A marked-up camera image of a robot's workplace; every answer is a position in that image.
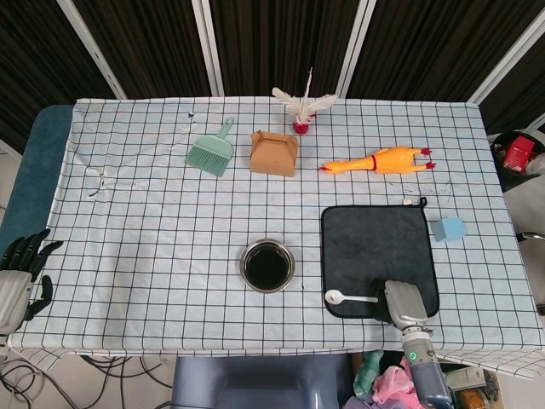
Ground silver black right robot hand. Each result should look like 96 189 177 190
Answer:
369 277 430 329

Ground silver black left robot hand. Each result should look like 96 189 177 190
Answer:
0 228 65 336

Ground white plastic spoon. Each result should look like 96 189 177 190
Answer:
324 289 379 306

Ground dark grey cloth mat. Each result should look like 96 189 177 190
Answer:
320 196 440 320

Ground steel bowl with dark liquid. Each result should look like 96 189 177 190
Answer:
239 239 297 293

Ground green hand brush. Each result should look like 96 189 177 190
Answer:
184 117 236 177

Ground green plastic bag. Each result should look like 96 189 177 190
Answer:
353 349 384 395

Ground pink plastic bag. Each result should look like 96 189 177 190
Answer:
372 356 416 409

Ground light blue foam cube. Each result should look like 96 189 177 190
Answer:
430 216 468 245

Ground yellow rubber chicken toy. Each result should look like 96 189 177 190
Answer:
318 145 436 175

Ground white black checked tablecloth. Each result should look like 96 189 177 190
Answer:
8 97 545 378

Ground grey-blue robot torso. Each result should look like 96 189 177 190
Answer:
170 355 354 409

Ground black bin with bag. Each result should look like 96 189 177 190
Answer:
489 130 545 193

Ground red carton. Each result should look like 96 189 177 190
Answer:
503 135 536 174

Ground brown cardboard gable box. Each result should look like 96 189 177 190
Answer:
249 130 300 177

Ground white feather shuttlecock red base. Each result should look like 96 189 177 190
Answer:
272 66 340 135

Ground black floor cables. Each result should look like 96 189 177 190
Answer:
0 349 171 409

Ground white frame post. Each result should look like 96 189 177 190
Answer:
466 8 545 106
57 0 127 100
336 0 378 99
191 0 225 97

